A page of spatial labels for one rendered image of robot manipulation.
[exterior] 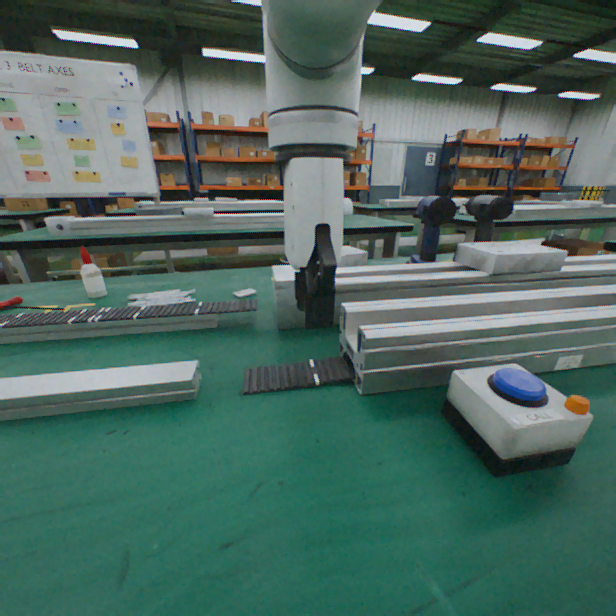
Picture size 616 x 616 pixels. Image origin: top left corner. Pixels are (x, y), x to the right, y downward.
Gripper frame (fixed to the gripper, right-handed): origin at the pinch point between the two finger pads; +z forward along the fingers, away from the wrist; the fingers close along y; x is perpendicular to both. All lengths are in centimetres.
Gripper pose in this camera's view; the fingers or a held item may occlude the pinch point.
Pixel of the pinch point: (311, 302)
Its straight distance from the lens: 32.8
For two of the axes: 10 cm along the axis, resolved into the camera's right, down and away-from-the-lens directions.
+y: 1.7, 3.9, -9.0
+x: 9.9, -0.7, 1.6
